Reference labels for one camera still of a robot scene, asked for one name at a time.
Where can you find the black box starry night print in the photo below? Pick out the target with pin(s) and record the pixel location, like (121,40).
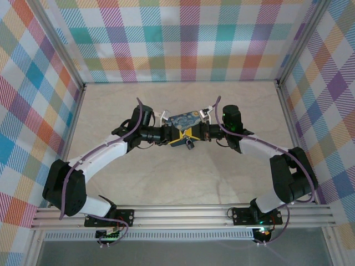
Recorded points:
(181,120)

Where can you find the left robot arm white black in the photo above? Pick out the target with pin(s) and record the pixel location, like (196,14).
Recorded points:
(97,155)

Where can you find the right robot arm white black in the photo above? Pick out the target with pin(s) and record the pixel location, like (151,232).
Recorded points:
(266,149)

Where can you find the left controller circuit board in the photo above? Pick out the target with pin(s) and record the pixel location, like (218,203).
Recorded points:
(109,235)

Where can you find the controller circuit board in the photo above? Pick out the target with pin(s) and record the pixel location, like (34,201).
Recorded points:
(263,235)
(109,235)

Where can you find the right controller circuit board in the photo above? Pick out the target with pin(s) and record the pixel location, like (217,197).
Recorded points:
(263,235)

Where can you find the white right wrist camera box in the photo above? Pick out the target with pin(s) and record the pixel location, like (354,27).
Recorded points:
(205,115)

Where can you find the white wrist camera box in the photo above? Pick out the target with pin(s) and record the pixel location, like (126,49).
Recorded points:
(162,116)
(205,115)

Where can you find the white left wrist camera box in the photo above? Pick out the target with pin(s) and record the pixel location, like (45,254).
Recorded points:
(162,116)

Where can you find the aluminium side rail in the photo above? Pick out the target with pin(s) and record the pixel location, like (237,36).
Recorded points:
(70,133)
(294,122)

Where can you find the aluminium mounting rail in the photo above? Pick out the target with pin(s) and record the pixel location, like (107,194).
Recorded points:
(180,214)

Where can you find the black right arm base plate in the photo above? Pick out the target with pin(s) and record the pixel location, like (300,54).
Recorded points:
(241,216)

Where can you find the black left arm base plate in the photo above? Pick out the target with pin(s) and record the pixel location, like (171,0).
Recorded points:
(124,217)

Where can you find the aluminium frame post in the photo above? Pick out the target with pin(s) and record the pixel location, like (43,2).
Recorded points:
(55,41)
(302,41)

